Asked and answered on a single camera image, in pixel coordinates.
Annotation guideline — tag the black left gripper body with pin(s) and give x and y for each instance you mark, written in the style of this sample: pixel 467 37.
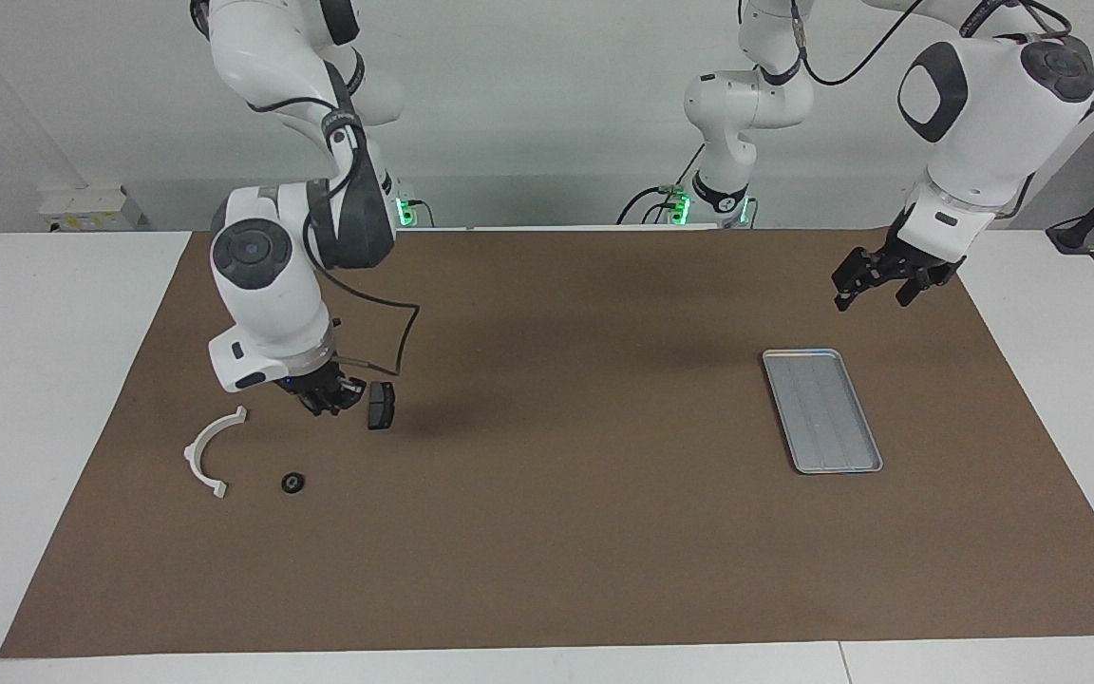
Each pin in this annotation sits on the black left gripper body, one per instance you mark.
pixel 898 258

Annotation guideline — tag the dark rectangular brake pad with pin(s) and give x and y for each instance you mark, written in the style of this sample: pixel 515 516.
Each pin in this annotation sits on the dark rectangular brake pad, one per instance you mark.
pixel 381 406

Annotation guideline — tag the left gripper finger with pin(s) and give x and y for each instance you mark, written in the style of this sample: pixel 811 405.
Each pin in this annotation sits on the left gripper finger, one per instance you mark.
pixel 910 290
pixel 844 294

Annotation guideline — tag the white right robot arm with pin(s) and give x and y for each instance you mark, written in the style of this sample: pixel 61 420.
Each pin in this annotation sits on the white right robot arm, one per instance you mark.
pixel 272 304

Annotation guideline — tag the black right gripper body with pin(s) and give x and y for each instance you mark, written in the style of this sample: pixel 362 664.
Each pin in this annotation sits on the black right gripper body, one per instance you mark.
pixel 324 382

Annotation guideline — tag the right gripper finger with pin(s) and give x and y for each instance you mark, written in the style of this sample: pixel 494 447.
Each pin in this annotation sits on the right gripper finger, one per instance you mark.
pixel 322 406
pixel 350 399

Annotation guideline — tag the silver metal tray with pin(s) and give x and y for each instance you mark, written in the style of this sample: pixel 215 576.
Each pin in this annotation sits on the silver metal tray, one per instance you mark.
pixel 822 413

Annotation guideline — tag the white curved plastic bracket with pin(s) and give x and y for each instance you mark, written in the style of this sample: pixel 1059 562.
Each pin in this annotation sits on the white curved plastic bracket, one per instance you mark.
pixel 194 456

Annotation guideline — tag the large black bearing gear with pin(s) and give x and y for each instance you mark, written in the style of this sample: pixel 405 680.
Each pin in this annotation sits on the large black bearing gear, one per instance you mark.
pixel 287 484

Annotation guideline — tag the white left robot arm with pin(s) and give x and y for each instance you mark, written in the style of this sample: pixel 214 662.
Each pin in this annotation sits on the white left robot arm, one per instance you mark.
pixel 979 114

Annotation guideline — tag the brown table mat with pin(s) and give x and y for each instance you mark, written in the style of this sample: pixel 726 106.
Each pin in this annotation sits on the brown table mat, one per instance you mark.
pixel 556 532

